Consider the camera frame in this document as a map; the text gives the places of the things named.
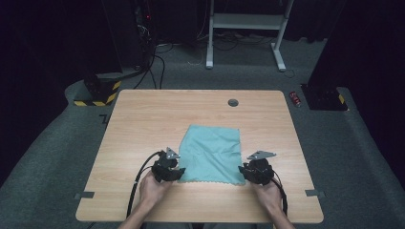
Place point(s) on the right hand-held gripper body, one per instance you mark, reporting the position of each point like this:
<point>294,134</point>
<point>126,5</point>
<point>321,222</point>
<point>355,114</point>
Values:
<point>262,170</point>

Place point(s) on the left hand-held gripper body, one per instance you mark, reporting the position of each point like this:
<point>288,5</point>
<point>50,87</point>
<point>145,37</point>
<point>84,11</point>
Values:
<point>164,165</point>

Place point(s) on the person's left hand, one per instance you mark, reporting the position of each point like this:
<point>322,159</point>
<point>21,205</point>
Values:
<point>153,191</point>

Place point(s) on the person's right hand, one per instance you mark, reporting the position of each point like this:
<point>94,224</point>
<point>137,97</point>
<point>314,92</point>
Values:
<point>269,195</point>

